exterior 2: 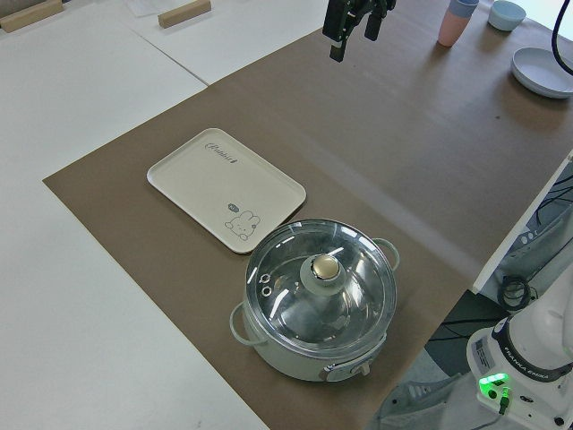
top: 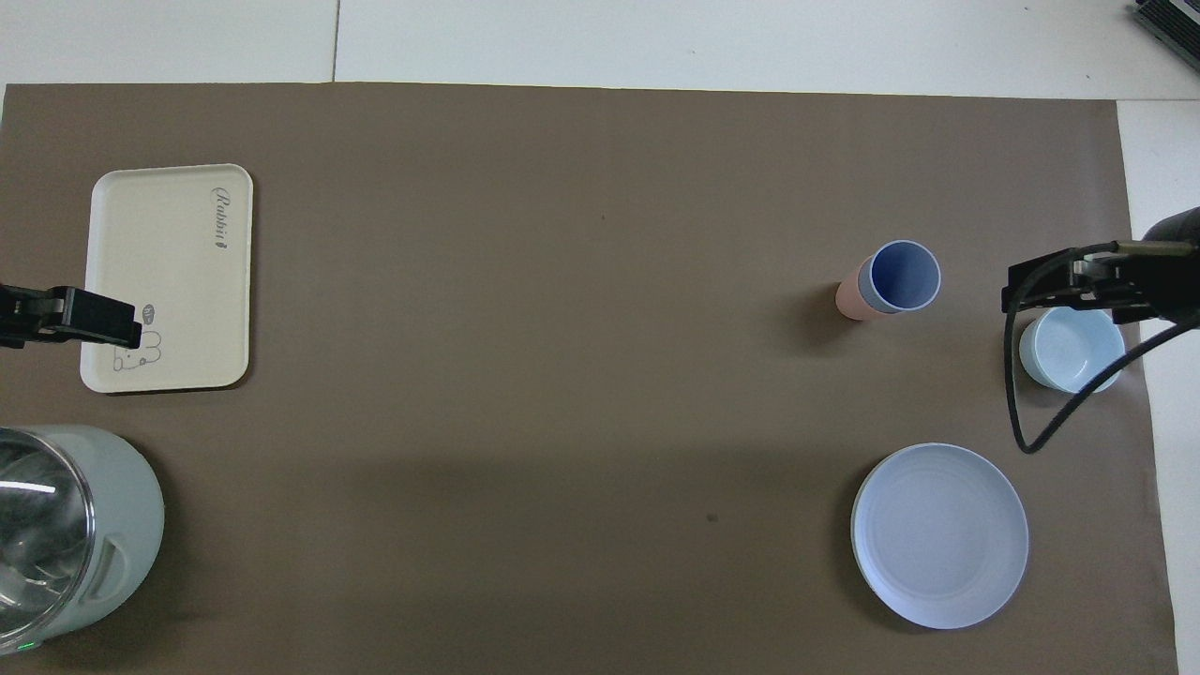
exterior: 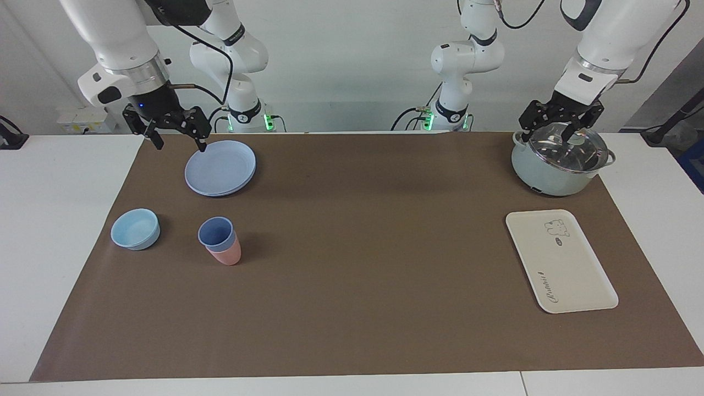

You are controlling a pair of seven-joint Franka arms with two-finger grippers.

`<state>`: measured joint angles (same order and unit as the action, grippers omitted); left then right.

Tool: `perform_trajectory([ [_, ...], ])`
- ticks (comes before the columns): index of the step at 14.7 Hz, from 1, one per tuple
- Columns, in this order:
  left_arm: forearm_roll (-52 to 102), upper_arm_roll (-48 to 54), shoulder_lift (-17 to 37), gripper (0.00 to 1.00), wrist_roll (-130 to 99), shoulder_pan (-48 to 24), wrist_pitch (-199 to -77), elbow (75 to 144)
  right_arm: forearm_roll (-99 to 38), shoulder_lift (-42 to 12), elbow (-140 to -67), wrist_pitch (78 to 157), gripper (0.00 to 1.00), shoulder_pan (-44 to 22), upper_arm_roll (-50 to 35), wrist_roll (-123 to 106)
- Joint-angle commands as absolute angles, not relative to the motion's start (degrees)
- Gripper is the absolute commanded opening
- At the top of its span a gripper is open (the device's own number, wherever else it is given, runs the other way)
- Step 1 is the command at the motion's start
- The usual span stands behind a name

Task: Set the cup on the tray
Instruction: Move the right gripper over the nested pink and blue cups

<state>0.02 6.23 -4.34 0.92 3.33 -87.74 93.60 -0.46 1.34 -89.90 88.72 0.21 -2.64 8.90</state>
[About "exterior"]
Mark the blue ribbed cup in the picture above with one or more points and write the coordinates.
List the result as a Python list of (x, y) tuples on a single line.
[(215, 234)]

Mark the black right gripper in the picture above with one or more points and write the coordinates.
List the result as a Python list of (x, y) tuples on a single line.
[(155, 103)]

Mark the brown table mat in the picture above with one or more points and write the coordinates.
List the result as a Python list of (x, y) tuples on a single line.
[(357, 275)]

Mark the cream rabbit print tray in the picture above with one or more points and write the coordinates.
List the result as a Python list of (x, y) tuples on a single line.
[(561, 261)]

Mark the blue box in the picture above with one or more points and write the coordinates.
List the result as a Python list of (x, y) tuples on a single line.
[(693, 165)]

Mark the blue round plate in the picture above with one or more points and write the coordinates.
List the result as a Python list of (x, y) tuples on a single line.
[(220, 168)]

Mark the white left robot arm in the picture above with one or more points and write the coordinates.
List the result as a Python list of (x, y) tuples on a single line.
[(599, 38)]

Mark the light blue bowl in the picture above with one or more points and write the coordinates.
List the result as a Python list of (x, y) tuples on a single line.
[(135, 230)]

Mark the glass pot lid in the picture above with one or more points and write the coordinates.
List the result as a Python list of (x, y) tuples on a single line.
[(561, 151)]

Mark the pale green cooking pot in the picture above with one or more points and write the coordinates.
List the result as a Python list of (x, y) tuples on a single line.
[(544, 179)]

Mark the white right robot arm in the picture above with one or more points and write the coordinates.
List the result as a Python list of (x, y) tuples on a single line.
[(118, 38)]

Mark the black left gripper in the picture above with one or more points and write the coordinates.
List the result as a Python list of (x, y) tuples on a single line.
[(572, 104)]

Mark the white wall power strip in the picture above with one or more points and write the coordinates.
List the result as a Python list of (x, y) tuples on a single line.
[(82, 121)]

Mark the black clamp device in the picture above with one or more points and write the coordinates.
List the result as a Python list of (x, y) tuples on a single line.
[(11, 137)]

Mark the pink ribbed cup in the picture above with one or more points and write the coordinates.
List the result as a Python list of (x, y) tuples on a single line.
[(228, 256)]

